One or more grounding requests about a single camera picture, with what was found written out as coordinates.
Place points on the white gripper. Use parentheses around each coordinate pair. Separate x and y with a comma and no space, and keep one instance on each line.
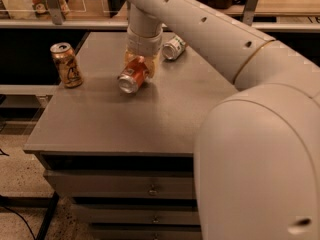
(144,45)

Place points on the red coke can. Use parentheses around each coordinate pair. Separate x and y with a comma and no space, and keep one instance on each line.
(133,75)

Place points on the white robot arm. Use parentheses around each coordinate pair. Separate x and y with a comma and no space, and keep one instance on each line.
(257,154)

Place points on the white green soda can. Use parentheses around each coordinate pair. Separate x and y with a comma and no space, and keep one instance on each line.
(173,48)

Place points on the gold brown soda can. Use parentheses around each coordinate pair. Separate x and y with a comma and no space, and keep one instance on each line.
(64,58)

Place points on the grey metal railing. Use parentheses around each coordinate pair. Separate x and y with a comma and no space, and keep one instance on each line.
(269,16)

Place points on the grey drawer cabinet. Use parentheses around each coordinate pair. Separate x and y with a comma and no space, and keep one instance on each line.
(103,149)

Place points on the top drawer knob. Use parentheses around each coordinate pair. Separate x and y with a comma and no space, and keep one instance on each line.
(153,191)

